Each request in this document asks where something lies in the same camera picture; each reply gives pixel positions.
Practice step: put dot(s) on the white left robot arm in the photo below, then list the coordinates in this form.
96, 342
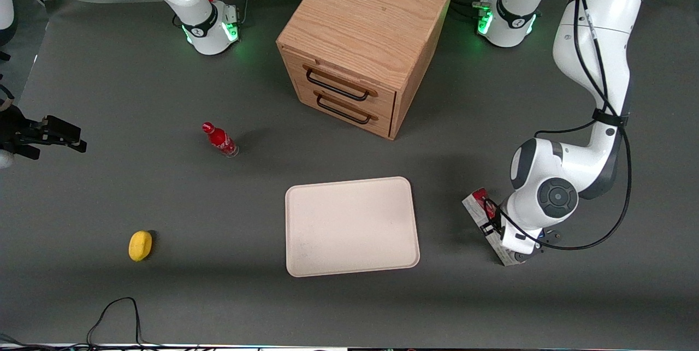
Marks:
595, 40

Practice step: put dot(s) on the red cola bottle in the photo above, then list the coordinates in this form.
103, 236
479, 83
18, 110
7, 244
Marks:
221, 141

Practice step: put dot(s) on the wooden drawer cabinet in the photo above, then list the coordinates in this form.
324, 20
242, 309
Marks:
366, 18

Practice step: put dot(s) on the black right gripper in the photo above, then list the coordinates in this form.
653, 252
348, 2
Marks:
12, 131

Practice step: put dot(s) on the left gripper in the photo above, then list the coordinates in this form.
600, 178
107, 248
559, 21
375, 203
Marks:
493, 224

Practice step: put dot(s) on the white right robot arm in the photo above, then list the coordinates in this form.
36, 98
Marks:
205, 23

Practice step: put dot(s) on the yellow lemon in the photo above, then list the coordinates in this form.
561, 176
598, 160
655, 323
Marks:
140, 245

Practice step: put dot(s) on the red cookie box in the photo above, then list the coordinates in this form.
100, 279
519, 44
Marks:
480, 209

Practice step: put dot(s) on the beige plastic tray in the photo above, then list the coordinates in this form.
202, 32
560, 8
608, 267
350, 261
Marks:
351, 225

